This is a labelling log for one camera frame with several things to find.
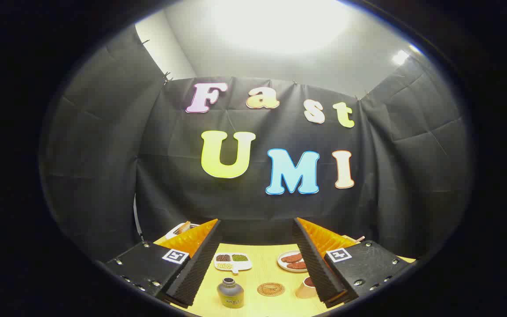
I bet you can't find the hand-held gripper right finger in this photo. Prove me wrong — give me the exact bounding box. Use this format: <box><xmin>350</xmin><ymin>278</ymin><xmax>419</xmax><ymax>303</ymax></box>
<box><xmin>292</xmin><ymin>217</ymin><xmax>417</xmax><ymax>309</ymax></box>

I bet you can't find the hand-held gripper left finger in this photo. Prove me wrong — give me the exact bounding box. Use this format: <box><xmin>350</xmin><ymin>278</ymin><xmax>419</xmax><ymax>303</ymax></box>
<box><xmin>104</xmin><ymin>219</ymin><xmax>223</xmax><ymax>308</ymax></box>

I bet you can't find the white cup with wooden handle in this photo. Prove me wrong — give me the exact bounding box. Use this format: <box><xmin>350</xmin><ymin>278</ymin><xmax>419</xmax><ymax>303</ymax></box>
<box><xmin>295</xmin><ymin>276</ymin><xmax>318</xmax><ymax>299</ymax></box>

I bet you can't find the silver green juice bottle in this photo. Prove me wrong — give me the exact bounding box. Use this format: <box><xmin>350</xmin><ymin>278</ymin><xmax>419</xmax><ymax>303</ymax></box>
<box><xmin>217</xmin><ymin>277</ymin><xmax>245</xmax><ymax>309</ymax></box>

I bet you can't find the round cork coaster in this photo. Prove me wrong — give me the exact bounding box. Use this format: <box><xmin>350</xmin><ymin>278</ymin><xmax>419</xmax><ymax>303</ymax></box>
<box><xmin>257</xmin><ymin>282</ymin><xmax>286</xmax><ymax>297</ymax></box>

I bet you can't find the white plate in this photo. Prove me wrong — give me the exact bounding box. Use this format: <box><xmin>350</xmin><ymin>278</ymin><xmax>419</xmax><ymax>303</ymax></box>
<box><xmin>277</xmin><ymin>251</ymin><xmax>309</xmax><ymax>273</ymax></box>

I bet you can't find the white divided dish of beans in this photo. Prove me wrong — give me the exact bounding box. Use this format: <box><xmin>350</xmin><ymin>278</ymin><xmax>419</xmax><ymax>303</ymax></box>
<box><xmin>213</xmin><ymin>253</ymin><xmax>253</xmax><ymax>274</ymax></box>

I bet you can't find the white toaster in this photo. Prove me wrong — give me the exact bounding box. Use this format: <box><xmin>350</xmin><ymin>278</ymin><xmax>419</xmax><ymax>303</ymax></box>
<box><xmin>165</xmin><ymin>221</ymin><xmax>201</xmax><ymax>240</ymax></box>

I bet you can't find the wooden table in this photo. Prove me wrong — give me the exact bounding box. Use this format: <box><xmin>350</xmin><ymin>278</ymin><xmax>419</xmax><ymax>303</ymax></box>
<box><xmin>154</xmin><ymin>233</ymin><xmax>417</xmax><ymax>317</ymax></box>

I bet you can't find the black backdrop cloth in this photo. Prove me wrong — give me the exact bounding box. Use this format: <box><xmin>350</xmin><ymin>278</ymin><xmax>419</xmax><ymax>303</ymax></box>
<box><xmin>40</xmin><ymin>24</ymin><xmax>474</xmax><ymax>265</ymax></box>

